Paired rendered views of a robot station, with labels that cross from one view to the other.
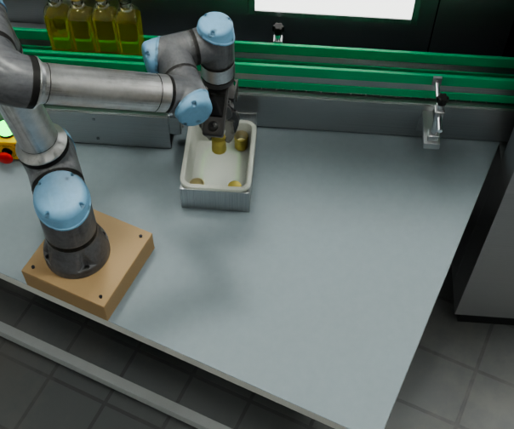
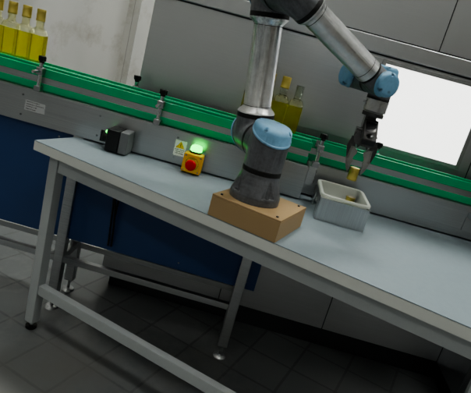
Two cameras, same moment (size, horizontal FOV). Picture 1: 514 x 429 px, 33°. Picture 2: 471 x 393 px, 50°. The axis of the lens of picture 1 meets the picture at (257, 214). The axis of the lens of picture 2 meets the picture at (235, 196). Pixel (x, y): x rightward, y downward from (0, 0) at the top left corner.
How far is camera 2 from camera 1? 143 cm
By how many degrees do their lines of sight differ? 39
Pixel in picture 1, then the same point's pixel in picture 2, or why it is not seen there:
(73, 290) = (255, 210)
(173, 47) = not seen: hidden behind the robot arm
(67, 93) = (331, 19)
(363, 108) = (430, 203)
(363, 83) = (433, 185)
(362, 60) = not seen: hidden behind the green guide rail
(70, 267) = (256, 192)
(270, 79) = (373, 169)
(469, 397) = not seen: outside the picture
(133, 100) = (360, 53)
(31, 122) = (269, 75)
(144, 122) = (290, 169)
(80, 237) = (277, 164)
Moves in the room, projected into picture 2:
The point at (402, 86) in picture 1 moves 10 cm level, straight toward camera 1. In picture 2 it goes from (457, 192) to (462, 197)
